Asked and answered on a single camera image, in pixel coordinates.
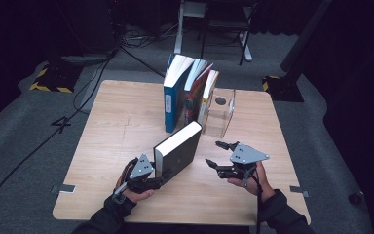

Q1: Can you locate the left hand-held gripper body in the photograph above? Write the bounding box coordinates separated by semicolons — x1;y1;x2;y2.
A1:
123;153;164;194

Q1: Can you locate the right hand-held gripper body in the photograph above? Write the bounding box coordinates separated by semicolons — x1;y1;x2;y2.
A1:
218;143;271;179

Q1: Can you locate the clear acrylic book rack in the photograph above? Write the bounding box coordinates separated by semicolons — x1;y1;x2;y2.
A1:
201;87;237;139

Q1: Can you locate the black hardcover book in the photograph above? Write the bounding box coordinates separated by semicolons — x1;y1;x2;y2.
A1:
153;120;204;183

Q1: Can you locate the yellow book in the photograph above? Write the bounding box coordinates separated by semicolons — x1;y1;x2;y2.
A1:
196;68;220;127

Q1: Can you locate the red illustrated book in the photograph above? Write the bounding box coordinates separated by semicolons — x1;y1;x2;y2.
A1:
183;58;214;129

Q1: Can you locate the blue book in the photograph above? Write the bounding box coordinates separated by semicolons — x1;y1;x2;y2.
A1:
163;53;196;135

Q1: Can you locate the person's left hand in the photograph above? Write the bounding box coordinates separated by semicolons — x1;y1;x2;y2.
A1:
112;159;155;204

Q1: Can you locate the person's right hand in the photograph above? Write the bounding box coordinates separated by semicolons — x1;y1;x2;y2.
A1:
227;161;277;203

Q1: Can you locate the grey tape strip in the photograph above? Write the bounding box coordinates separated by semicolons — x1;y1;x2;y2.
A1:
51;183;76;195
289;184;310;198

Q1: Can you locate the black yellow striped stand base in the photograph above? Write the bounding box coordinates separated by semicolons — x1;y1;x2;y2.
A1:
262;75;305;103
28;62;84;94

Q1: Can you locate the white desk leg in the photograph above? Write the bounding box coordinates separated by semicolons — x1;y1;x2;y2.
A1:
239;6;253;62
173;0;206;57

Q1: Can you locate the black folding chair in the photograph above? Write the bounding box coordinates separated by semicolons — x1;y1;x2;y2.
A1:
198;0;261;66

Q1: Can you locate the black slanted pole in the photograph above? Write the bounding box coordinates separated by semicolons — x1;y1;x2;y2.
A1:
280;0;334;73

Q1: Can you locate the left hand-held gripper cable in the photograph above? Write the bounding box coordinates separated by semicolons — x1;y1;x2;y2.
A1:
111;159;134;205

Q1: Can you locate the hand-held gripper cable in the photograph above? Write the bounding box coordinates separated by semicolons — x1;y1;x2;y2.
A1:
244;167;265;234
111;159;134;205

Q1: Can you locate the right hand-held gripper cable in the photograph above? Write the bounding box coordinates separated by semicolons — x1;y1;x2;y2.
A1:
244;167;265;234

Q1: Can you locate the long black floor cable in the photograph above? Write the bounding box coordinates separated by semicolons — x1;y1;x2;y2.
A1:
0;48;121;228

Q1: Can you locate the bundle of floor cables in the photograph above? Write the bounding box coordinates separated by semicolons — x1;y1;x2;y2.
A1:
122;23;176;48

